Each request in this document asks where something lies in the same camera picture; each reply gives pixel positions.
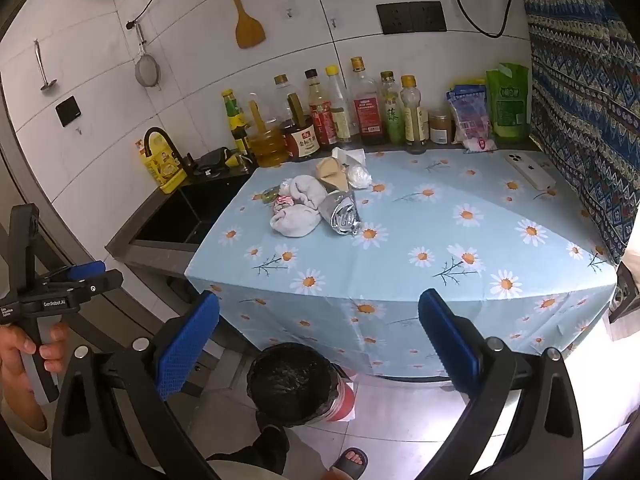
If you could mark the small black wall switch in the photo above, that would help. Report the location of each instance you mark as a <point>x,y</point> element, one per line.
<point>68,110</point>

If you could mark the clear snack packet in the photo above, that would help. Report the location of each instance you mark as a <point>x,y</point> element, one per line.
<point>470,117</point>

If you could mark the person's foot in dark slipper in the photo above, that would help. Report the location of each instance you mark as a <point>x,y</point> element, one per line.
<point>350,462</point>

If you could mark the beige paper carton piece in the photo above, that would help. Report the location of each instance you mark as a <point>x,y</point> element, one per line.
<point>330,171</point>

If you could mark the white towel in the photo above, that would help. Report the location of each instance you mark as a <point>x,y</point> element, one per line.
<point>292,222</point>
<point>306,191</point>

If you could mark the pink wrapper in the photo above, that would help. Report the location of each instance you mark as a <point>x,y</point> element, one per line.
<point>283,203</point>

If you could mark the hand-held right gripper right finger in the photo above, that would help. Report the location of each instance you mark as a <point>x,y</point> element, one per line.
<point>445,340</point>

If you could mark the dark soy sauce bottle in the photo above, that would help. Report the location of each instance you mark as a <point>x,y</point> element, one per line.
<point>301,142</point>

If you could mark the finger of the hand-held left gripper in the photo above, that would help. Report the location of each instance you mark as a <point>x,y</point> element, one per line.
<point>85,271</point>
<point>100,282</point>

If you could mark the person's left forearm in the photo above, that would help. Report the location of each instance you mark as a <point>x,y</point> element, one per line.
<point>22,435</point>

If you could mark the metal mesh strainer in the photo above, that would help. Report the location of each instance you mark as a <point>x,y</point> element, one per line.
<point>147,72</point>

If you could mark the black cap red label bottle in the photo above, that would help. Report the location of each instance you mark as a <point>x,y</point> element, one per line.
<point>321,115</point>

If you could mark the green label bottle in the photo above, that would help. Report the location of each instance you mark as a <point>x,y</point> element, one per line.
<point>391,112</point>

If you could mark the white crumpled paper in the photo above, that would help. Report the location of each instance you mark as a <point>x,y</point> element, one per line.
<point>350,156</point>

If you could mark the green bottle with yellow cap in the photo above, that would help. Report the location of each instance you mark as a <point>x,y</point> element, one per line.
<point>234,120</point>

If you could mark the slim clear yellow cap bottle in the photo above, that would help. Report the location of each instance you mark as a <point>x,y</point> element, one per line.
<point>340,110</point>

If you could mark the large clear red label bottle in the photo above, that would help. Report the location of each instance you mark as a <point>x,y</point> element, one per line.
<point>367,110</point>

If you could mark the small brown jar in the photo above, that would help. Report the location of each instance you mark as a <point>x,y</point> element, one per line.
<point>440,129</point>

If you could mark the clear bottle pale label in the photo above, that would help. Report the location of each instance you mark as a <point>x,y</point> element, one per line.
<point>414,120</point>

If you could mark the blue daisy print tablecloth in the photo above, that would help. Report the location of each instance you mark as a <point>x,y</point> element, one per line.
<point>425,220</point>

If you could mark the yellow detergent bottle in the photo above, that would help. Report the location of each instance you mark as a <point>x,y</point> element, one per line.
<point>162,167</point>

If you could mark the black double wall socket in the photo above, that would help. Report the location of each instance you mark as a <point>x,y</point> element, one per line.
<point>411,17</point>

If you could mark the person's left hand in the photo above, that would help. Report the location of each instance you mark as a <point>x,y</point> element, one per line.
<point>17,380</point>

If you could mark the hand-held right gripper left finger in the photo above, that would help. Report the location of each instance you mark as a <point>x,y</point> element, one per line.
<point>192,335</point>

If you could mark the white smartphone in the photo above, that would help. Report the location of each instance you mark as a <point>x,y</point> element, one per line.
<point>530,170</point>

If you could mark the bin with black liner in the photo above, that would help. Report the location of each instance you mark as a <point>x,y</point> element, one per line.
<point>292,385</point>

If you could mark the silver foil bag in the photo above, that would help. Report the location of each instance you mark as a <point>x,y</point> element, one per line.
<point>342,212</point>

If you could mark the black faucet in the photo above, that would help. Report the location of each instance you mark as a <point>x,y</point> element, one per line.
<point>152,132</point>

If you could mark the green wrapper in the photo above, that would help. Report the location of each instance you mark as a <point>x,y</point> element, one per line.
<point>270,194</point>

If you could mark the clear jug of yellow oil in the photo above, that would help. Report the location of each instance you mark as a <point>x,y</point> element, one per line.
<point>267,147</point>

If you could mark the metal ladle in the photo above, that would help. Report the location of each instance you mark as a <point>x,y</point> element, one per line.
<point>48,85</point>

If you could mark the wooden spatula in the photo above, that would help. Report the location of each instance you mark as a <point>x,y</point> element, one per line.
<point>249,25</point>

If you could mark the black sink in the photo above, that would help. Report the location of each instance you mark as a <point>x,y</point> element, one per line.
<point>185,215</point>

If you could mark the clear plastic bag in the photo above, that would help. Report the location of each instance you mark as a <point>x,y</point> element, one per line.
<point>359,176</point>

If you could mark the green pouch bag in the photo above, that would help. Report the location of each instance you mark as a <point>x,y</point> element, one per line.
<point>509,102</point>

